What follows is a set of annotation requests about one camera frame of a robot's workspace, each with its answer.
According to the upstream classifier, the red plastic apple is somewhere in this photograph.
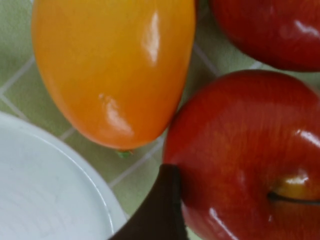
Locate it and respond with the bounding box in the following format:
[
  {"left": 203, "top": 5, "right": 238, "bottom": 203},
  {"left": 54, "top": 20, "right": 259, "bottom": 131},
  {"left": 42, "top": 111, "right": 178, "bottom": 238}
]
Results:
[
  {"left": 208, "top": 0, "right": 320, "bottom": 73},
  {"left": 162, "top": 69, "right": 320, "bottom": 240}
]

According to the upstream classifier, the green white checked tablecloth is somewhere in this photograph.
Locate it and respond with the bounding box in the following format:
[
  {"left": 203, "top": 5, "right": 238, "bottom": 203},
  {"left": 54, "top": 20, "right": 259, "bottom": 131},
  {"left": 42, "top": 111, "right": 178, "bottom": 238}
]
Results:
[{"left": 0, "top": 0, "right": 320, "bottom": 240}]

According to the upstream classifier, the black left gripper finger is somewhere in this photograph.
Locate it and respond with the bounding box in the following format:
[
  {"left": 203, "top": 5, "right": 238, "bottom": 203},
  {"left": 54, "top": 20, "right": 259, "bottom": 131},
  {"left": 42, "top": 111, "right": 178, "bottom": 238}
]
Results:
[{"left": 107, "top": 163, "right": 189, "bottom": 240}]

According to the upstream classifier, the small deep orange plastic mango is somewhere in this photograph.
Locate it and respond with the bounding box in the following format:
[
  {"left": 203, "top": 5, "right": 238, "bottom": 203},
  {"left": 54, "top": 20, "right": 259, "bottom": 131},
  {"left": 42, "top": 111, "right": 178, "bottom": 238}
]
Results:
[{"left": 31, "top": 0, "right": 196, "bottom": 159}]

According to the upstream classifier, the white round plastic plate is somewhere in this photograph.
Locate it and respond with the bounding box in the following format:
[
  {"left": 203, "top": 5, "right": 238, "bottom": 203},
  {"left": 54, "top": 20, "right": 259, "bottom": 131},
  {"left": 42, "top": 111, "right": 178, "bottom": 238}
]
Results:
[{"left": 0, "top": 111, "right": 128, "bottom": 240}]

